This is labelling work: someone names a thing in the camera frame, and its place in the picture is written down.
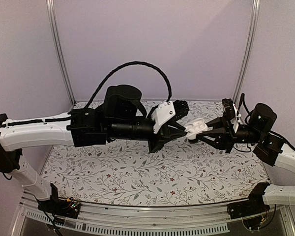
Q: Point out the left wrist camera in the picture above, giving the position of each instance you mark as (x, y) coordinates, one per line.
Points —
(170, 111)

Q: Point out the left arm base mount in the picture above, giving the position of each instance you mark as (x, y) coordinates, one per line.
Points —
(56, 206)

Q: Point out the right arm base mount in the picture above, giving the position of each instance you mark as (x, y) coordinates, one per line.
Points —
(253, 205)

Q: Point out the floral patterned table mat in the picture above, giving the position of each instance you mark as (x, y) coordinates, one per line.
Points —
(181, 173)

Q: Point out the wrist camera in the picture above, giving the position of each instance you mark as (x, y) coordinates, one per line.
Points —
(170, 111)
(231, 114)

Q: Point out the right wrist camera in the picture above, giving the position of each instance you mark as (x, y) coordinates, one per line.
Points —
(231, 114)

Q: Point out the aluminium corner post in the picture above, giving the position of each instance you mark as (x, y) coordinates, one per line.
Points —
(248, 48)
(58, 49)

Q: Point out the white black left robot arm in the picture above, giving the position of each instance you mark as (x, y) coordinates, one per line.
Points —
(120, 116)

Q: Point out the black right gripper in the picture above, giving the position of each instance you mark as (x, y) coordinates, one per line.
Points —
(225, 140)

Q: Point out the white earbuds charging case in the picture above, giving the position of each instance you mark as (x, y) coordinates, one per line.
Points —
(195, 127)

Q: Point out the right aluminium corner post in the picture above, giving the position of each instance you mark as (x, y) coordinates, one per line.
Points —
(248, 48)

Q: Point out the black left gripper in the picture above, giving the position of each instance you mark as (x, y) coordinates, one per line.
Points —
(166, 135)

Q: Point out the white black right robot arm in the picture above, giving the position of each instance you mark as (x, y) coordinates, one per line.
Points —
(271, 148)

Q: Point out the front aluminium frame rail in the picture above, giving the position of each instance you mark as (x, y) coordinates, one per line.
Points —
(109, 220)

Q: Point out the left aluminium corner post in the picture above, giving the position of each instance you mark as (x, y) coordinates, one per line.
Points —
(58, 49)

